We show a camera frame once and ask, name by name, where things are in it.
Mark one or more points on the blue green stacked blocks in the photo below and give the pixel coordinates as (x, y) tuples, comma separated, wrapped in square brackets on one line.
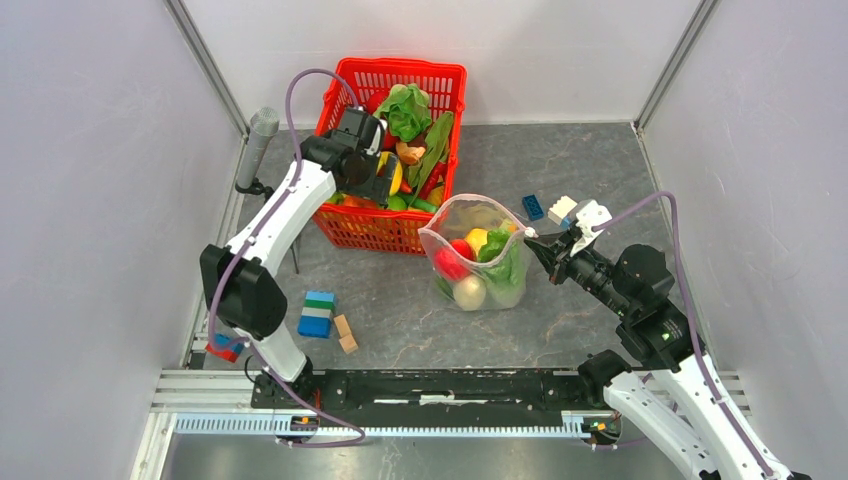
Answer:
[(316, 317)]

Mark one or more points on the green romaine lettuce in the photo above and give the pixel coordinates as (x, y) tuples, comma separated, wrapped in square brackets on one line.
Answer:
[(506, 279)]

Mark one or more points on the yellow banana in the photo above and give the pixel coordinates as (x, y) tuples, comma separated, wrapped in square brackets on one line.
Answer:
[(386, 157)]

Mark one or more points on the red blue toy block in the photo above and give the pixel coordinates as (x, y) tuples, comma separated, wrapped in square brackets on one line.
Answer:
[(224, 347)]

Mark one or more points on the white radish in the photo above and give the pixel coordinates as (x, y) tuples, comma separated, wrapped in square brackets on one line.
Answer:
[(469, 294)]

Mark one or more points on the red tomato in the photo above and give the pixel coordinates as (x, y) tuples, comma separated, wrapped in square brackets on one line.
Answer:
[(450, 262)]

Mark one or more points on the grey microphone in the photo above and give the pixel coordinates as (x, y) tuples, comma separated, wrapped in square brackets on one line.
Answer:
[(264, 125)]

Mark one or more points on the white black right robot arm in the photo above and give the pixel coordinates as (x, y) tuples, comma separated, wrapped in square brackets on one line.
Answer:
[(674, 396)]

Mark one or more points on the dark blue toy block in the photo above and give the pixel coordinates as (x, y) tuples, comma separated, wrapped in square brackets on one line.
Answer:
[(532, 207)]

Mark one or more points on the yellow lemon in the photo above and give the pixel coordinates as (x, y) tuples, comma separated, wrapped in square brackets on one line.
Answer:
[(476, 239)]

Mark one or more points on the small wooden block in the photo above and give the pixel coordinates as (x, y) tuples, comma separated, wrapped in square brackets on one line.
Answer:
[(342, 326), (348, 344)]

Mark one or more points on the red plastic basket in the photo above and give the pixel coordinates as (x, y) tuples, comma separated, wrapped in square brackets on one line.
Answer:
[(387, 230)]

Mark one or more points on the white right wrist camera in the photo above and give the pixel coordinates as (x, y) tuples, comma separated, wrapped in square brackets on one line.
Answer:
[(588, 216)]

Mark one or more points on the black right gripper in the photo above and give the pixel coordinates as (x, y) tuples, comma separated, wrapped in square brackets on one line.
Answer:
[(555, 256)]

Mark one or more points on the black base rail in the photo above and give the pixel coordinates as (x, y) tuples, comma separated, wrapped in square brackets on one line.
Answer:
[(420, 398)]

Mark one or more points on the white blue toy block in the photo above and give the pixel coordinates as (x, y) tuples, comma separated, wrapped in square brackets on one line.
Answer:
[(560, 212)]

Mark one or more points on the clear zip top bag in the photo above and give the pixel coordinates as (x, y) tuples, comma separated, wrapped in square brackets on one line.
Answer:
[(454, 219)]

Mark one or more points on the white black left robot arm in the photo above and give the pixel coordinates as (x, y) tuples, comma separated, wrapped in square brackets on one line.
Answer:
[(239, 279)]

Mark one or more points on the green leafy vegetable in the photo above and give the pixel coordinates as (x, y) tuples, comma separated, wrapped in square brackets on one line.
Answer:
[(406, 111)]

